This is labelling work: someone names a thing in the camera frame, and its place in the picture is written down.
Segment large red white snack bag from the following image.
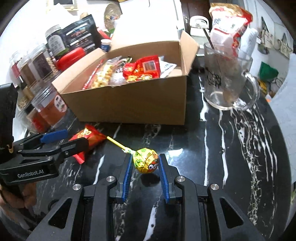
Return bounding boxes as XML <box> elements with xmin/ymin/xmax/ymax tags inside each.
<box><xmin>209</xmin><ymin>3</ymin><xmax>253</xmax><ymax>57</ymax></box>

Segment yellow green lollipop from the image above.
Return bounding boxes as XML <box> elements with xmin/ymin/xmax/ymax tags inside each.
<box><xmin>106</xmin><ymin>136</ymin><xmax>159</xmax><ymax>174</ymax></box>

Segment white thermos jug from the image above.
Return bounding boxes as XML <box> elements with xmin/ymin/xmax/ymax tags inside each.
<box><xmin>190</xmin><ymin>16</ymin><xmax>210</xmax><ymax>37</ymax></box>

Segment clear jar orange label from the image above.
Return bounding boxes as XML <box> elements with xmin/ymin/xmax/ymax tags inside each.
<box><xmin>32</xmin><ymin>85</ymin><xmax>67</xmax><ymax>126</ymax></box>

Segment red gift bag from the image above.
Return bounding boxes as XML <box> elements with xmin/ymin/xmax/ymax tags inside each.
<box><xmin>97</xmin><ymin>28</ymin><xmax>111</xmax><ymax>40</ymax></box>

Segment light blue leaf cushion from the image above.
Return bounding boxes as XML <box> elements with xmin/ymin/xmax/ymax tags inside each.
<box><xmin>240</xmin><ymin>27</ymin><xmax>296</xmax><ymax>163</ymax></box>

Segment person's left hand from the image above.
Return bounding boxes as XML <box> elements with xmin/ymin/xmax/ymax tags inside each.
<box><xmin>1</xmin><ymin>183</ymin><xmax>37</xmax><ymax>209</ymax></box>

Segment jar with dark brown label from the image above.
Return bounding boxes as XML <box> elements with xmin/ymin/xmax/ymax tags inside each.
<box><xmin>30</xmin><ymin>44</ymin><xmax>54</xmax><ymax>80</ymax></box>

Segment open cardboard box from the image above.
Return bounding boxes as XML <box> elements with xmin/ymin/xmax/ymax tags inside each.
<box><xmin>53</xmin><ymin>14</ymin><xmax>199</xmax><ymax>125</ymax></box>

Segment jar with dark green label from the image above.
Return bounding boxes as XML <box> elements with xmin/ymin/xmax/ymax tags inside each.
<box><xmin>45</xmin><ymin>25</ymin><xmax>70</xmax><ymax>60</ymax></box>

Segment white refrigerator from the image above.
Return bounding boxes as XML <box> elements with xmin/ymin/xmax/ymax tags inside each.
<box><xmin>119</xmin><ymin>1</ymin><xmax>185</xmax><ymax>30</ymax></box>

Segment red cylindrical container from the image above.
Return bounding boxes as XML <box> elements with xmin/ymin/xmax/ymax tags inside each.
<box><xmin>57</xmin><ymin>47</ymin><xmax>85</xmax><ymax>71</ymax></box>

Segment waffle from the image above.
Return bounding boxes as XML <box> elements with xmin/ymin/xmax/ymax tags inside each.
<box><xmin>87</xmin><ymin>56</ymin><xmax>121</xmax><ymax>89</ymax></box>

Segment small jar with nuts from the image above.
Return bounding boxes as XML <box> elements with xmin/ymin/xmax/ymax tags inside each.
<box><xmin>17</xmin><ymin>90</ymin><xmax>32</xmax><ymax>111</ymax></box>

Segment small blue white bottle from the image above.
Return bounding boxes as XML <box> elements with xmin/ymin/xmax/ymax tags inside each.
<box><xmin>100</xmin><ymin>39</ymin><xmax>111</xmax><ymax>52</ymax></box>

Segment jar with brown contents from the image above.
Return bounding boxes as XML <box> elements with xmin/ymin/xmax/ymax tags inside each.
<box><xmin>17</xmin><ymin>55</ymin><xmax>36</xmax><ymax>87</ymax></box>

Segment white patterned snack packet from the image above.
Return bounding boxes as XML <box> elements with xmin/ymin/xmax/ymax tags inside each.
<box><xmin>159</xmin><ymin>56</ymin><xmax>177</xmax><ymax>78</ymax></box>

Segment black stand-up pouch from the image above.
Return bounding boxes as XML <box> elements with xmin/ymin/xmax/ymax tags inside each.
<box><xmin>62</xmin><ymin>15</ymin><xmax>102</xmax><ymax>54</ymax></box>

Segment red white striped packet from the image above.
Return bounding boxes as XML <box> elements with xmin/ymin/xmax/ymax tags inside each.
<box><xmin>82</xmin><ymin>59</ymin><xmax>104</xmax><ymax>90</ymax></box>

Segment jar with red label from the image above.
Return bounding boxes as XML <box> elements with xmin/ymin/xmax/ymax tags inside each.
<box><xmin>11</xmin><ymin>52</ymin><xmax>21</xmax><ymax>79</ymax></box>

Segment red small snack packets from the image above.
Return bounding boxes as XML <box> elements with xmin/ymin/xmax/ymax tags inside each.
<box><xmin>122</xmin><ymin>55</ymin><xmax>161</xmax><ymax>82</ymax></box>

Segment glass mug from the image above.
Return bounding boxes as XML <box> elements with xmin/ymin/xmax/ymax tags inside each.
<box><xmin>204</xmin><ymin>43</ymin><xmax>260</xmax><ymax>111</ymax></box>

